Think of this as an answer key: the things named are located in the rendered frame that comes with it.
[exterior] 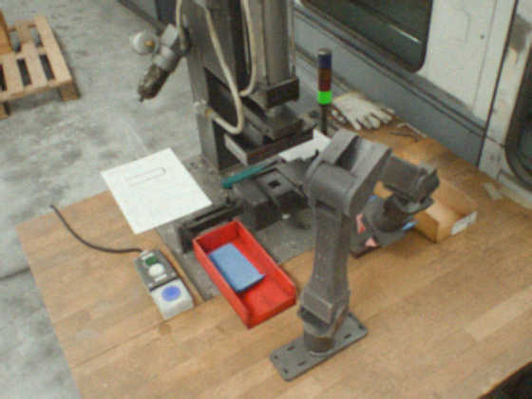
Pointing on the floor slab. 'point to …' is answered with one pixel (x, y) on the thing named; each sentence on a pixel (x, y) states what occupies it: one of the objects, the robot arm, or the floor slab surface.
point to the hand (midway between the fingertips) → (365, 237)
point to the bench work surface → (327, 388)
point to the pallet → (34, 64)
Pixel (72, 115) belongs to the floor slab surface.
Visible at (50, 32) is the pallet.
